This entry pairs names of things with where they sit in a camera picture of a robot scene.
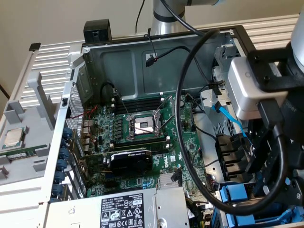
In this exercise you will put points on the CPU socket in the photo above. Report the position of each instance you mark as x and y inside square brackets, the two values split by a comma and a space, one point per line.
[142, 126]

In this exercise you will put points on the metal port block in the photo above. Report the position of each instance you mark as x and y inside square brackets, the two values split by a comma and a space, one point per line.
[86, 135]

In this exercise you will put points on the black graphics card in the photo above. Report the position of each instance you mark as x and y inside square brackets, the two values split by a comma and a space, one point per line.
[130, 161]

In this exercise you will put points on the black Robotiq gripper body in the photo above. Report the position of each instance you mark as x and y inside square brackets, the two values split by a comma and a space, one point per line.
[297, 133]

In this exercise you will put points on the black tripod leg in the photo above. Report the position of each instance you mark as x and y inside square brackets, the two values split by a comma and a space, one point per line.
[4, 91]

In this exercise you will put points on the black RAM slot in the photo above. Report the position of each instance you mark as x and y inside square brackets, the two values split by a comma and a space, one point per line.
[140, 102]
[159, 150]
[140, 108]
[137, 142]

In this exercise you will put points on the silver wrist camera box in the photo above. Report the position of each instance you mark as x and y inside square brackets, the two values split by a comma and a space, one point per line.
[244, 95]

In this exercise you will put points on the metal drive cage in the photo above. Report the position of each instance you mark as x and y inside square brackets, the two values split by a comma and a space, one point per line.
[223, 54]

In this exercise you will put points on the black plastic disk bay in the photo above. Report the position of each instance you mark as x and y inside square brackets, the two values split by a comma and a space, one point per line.
[228, 152]

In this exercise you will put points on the blue slot retention clip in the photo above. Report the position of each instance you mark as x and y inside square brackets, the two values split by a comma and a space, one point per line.
[62, 165]
[57, 190]
[63, 154]
[59, 177]
[67, 132]

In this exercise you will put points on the metal socket cover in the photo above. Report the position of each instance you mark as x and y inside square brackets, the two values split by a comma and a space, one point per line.
[171, 104]

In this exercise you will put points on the black plastic block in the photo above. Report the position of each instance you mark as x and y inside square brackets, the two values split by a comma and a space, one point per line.
[97, 31]

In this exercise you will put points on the green motherboard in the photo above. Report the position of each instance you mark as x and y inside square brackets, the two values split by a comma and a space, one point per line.
[107, 123]

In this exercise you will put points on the open Dell PC case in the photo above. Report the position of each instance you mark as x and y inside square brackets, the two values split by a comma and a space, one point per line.
[114, 66]

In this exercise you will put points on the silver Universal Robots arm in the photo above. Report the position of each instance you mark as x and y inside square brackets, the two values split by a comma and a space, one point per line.
[161, 26]

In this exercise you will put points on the grey plastic parts rack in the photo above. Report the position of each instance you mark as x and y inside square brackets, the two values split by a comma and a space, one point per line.
[35, 133]

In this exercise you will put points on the green RAM stick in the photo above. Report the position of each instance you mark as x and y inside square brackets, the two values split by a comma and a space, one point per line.
[21, 154]

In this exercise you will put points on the black profile end cap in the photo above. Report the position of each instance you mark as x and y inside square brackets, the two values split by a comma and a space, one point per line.
[35, 46]

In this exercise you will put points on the metal locking lever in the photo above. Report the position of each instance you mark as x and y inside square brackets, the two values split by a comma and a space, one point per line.
[123, 105]

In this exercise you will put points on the hard disk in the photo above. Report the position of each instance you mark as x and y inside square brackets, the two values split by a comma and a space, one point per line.
[240, 219]
[234, 192]

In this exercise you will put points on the silver CPU chip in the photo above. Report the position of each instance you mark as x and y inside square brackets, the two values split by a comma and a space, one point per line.
[13, 137]

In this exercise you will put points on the silver chipset heatsink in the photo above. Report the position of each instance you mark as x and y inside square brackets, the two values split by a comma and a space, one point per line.
[167, 181]

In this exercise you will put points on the grey power supply unit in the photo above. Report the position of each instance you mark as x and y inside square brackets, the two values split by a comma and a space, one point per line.
[95, 209]

